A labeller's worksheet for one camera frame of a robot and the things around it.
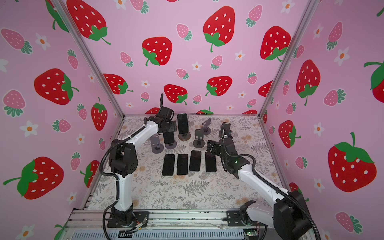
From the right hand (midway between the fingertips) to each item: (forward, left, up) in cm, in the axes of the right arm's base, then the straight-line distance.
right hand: (214, 142), depth 84 cm
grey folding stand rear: (+22, +6, -15) cm, 28 cm away
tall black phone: (+18, +22, -3) cm, 29 cm away
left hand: (+13, +30, -5) cm, 33 cm away
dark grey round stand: (+18, -8, -7) cm, 21 cm away
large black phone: (-10, +27, -17) cm, 34 cm away
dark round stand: (+11, +10, -17) cm, 22 cm away
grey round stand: (+6, +30, -17) cm, 35 cm away
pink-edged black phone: (-8, +19, -16) cm, 26 cm away
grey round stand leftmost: (0, +37, -12) cm, 39 cm away
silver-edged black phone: (-4, +1, -17) cm, 17 cm away
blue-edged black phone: (-4, +11, -18) cm, 21 cm away
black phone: (+6, +30, -8) cm, 31 cm away
